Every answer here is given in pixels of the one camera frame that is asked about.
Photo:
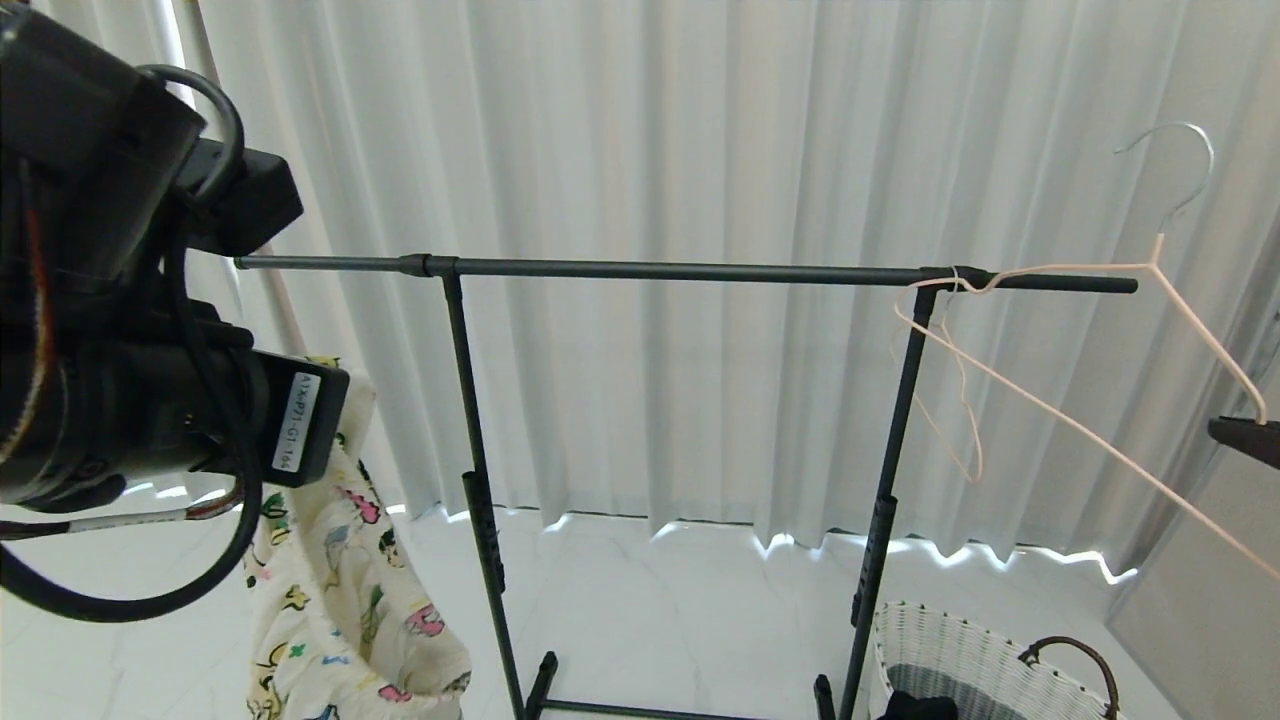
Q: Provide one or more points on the black clothes rack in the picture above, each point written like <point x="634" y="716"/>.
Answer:
<point x="700" y="270"/>

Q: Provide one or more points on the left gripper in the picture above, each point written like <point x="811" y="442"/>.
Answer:
<point x="200" y="410"/>

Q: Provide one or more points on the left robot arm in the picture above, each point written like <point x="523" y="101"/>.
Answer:
<point x="90" y="130"/>

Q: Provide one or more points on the cream printed garment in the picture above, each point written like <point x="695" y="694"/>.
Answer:
<point x="340" y="600"/>

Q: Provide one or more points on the pink clothes hanger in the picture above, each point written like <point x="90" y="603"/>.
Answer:
<point x="975" y="440"/>
<point x="1158" y="250"/>

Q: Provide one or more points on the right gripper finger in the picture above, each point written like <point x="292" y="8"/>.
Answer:
<point x="1250" y="440"/>

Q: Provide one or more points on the white laundry basket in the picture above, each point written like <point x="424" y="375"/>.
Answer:
<point x="960" y="650"/>

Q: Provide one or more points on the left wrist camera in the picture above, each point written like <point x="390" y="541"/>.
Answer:
<point x="250" y="200"/>

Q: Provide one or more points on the white curtain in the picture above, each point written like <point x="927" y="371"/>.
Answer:
<point x="650" y="130"/>

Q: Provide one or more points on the black garment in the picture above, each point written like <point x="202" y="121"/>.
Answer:
<point x="915" y="708"/>

